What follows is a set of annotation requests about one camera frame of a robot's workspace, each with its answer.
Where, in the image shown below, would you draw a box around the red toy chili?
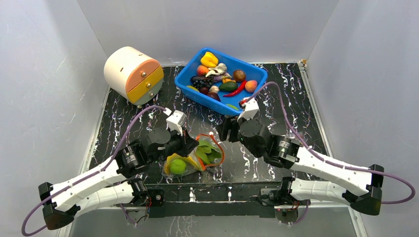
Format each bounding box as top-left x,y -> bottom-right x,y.
223,80 -> 247,97

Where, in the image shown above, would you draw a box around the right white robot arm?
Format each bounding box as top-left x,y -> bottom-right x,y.
216,116 -> 384,216

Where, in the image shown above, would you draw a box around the brown toy kiwi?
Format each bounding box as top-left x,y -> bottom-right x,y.
232,70 -> 246,82

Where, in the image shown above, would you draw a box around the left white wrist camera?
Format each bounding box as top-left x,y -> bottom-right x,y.
166,110 -> 186,136

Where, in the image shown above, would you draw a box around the light green toy fruit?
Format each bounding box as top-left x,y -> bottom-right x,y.
169,159 -> 187,175

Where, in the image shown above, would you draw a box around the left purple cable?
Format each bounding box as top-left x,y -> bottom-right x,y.
21,105 -> 172,237

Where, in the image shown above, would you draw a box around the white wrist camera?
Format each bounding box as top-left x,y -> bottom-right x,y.
238,97 -> 259,120
166,110 -> 186,136

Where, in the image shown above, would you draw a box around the clear orange zip bag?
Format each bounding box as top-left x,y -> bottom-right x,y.
162,132 -> 225,179

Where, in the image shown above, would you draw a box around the toy peach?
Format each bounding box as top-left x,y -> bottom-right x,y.
197,65 -> 209,76
245,80 -> 258,93

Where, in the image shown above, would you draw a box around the round cream drawer cabinet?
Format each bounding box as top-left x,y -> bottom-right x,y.
103,46 -> 164,106

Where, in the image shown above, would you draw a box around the green toy leaf vegetable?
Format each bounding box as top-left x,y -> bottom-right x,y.
195,139 -> 224,165

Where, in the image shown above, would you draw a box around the orange toy food piece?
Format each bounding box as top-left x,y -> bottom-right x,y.
222,79 -> 237,84

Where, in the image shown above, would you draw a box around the dark red toy plum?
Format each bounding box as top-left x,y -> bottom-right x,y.
199,86 -> 210,95

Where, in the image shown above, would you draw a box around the blue plastic bin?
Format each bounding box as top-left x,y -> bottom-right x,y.
174,48 -> 268,116

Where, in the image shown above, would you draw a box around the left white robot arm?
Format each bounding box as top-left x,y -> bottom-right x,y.
39,128 -> 199,230

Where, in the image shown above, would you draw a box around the yellow toy bell pepper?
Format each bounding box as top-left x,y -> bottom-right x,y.
200,51 -> 219,68

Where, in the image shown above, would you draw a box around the toy peach right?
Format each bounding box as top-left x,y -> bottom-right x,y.
245,80 -> 258,93

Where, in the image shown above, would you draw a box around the dark green toy avocado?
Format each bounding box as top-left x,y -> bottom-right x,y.
219,82 -> 239,93

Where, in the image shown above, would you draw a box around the yellow green toy mango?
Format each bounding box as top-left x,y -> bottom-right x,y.
187,85 -> 200,92

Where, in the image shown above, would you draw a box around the toy mushroom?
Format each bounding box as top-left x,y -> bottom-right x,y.
209,85 -> 219,94

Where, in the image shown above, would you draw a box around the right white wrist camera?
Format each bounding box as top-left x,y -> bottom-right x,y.
238,97 -> 259,120

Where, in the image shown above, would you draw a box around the dark purple toy grapes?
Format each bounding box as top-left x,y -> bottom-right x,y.
190,76 -> 214,90

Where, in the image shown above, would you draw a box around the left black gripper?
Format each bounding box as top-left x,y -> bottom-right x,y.
150,125 -> 199,165

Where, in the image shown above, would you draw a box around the toy peach left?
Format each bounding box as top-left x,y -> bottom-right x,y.
197,65 -> 209,76

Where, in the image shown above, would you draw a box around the green toy lime slice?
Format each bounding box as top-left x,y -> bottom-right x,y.
226,104 -> 239,111

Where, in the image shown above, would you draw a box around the dark red toy onion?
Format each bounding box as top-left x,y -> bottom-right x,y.
207,92 -> 221,102

